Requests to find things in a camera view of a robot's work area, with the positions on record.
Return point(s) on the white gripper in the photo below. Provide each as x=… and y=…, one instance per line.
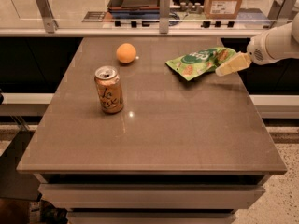
x=257, y=51

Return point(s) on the green rice chip bag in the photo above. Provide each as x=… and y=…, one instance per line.
x=199, y=62

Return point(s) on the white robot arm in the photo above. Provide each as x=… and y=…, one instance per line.
x=271, y=46

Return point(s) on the cardboard box with label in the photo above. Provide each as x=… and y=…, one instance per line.
x=222, y=9

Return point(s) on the orange fruit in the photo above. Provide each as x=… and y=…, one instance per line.
x=126, y=53

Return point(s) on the stacked trays and boxes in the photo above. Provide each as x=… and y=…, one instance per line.
x=134, y=9

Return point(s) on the orange La Croix can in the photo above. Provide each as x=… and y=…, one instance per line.
x=108, y=85

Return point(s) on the upper white drawer front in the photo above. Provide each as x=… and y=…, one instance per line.
x=72, y=196

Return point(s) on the right metal glass bracket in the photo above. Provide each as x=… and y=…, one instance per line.
x=282, y=12

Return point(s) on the metal glass bracket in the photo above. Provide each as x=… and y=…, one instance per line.
x=282, y=12
x=50, y=24
x=164, y=16

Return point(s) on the middle metal glass bracket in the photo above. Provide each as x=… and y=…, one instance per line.
x=164, y=16

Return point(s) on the left metal glass bracket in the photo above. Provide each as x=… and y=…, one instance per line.
x=50, y=24

